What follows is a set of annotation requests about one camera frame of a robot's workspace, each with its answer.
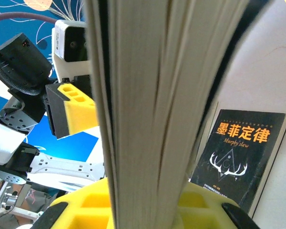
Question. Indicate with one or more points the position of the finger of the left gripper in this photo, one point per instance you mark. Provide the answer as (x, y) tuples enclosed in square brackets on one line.
[(76, 114)]

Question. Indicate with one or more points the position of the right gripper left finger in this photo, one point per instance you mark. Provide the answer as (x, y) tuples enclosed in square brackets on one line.
[(85, 210)]

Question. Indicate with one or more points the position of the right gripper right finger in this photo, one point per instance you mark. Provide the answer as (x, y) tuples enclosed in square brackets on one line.
[(205, 210)]

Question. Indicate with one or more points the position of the black book orange title antlers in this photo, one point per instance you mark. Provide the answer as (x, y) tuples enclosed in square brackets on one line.
[(240, 155)]

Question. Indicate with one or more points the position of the dark book with red figure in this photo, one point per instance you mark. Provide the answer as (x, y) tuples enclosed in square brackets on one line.
[(145, 95)]

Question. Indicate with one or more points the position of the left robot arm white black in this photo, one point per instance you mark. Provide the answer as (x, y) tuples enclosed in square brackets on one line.
[(62, 167)]

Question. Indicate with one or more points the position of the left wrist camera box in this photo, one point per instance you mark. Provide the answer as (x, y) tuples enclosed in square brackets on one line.
[(62, 40)]

